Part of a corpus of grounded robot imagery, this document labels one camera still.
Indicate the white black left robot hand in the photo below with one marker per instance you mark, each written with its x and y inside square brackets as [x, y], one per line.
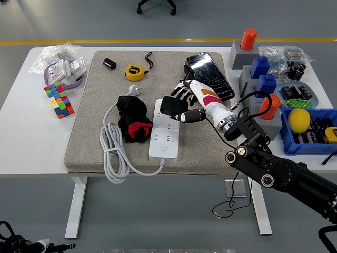
[44, 243]

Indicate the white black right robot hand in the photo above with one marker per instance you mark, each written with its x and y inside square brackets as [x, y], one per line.
[214, 105]

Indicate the black power adapter plug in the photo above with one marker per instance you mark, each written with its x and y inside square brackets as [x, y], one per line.
[171, 105]

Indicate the white power strip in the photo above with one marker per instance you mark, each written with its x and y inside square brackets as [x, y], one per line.
[163, 147]

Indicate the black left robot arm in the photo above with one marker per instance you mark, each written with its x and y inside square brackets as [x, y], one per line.
[13, 243]

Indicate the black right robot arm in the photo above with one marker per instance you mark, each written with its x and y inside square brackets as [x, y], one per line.
[287, 171]

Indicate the grey plastic block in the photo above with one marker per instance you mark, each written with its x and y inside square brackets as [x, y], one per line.
[245, 75]
[248, 88]
[241, 59]
[273, 129]

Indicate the black phone holder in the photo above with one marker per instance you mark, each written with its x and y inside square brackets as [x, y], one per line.
[187, 72]

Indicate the white table leg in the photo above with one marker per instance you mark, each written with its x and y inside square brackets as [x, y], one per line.
[76, 205]
[262, 210]

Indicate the blue plastic block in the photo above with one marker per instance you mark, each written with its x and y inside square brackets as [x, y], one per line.
[260, 67]
[266, 85]

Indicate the orange cylinder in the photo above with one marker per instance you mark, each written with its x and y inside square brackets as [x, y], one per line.
[249, 39]
[271, 108]

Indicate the clear bag of blue parts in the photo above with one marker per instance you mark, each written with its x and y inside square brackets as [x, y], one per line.
[275, 60]

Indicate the black capacitors pile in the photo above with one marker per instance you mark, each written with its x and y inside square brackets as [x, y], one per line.
[316, 131]
[295, 91]

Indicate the black cloth with red patch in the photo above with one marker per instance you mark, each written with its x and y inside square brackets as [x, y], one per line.
[131, 110]

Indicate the green plastic pieces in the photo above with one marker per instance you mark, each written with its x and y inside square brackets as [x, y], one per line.
[298, 103]

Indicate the yellow lemon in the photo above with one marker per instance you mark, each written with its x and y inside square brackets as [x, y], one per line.
[298, 121]

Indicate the metal floor plate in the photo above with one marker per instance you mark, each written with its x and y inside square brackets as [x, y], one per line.
[238, 188]

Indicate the yellow tape measure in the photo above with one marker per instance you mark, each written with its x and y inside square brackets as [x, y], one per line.
[134, 72]
[331, 135]

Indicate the bag of black capacitors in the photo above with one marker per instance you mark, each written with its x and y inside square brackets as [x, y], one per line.
[297, 69]

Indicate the clear bag of metal parts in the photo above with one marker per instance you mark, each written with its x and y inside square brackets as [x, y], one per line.
[296, 54]

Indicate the blue plastic bin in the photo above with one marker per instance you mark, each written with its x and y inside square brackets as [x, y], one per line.
[302, 149]

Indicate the light blue plate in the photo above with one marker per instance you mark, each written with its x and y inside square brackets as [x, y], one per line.
[314, 97]

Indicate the dark brown cylinder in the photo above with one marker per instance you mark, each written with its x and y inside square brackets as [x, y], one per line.
[109, 64]

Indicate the grey-brown fabric mat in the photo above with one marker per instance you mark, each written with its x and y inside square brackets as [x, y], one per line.
[84, 137]

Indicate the black office chair base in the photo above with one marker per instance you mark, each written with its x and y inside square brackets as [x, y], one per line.
[139, 10]

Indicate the purple band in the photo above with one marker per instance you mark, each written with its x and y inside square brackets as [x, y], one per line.
[76, 83]

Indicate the white socket module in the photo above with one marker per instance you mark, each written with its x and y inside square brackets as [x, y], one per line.
[78, 66]
[58, 70]

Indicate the multicolour puzzle cube block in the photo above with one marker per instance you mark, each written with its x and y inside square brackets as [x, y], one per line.
[59, 101]

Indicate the clear bag of white parts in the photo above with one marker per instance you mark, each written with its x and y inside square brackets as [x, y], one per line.
[52, 52]

